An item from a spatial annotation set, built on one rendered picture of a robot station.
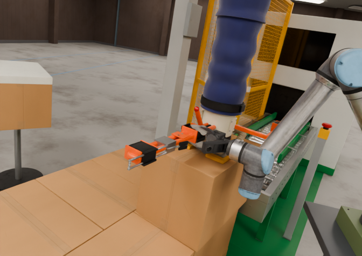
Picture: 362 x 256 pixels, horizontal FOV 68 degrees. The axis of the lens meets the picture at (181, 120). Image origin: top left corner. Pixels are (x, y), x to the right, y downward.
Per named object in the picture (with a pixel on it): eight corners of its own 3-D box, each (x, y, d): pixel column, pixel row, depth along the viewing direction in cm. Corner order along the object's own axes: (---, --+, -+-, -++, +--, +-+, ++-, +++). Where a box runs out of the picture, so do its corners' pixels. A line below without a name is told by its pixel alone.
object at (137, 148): (140, 151, 102) (141, 139, 101) (154, 158, 99) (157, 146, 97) (123, 157, 96) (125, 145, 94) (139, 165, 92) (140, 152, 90)
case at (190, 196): (194, 175, 195) (205, 123, 183) (246, 201, 174) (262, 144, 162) (135, 211, 147) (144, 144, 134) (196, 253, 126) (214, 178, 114)
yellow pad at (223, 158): (232, 140, 160) (234, 132, 159) (248, 146, 155) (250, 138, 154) (204, 156, 133) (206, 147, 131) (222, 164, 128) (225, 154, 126)
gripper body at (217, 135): (211, 143, 126) (235, 153, 120) (202, 148, 119) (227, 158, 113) (214, 128, 123) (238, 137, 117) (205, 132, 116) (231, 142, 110)
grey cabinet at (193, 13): (193, 36, 279) (198, 6, 270) (197, 37, 276) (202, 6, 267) (182, 35, 263) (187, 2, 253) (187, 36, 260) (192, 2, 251)
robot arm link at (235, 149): (236, 165, 110) (241, 143, 107) (225, 160, 112) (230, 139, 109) (243, 159, 117) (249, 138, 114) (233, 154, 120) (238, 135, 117)
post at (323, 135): (284, 233, 236) (321, 126, 206) (292, 237, 233) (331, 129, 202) (282, 237, 231) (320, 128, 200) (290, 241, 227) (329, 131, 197)
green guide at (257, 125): (268, 116, 398) (270, 110, 395) (275, 118, 393) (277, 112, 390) (222, 141, 267) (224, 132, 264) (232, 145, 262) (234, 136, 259)
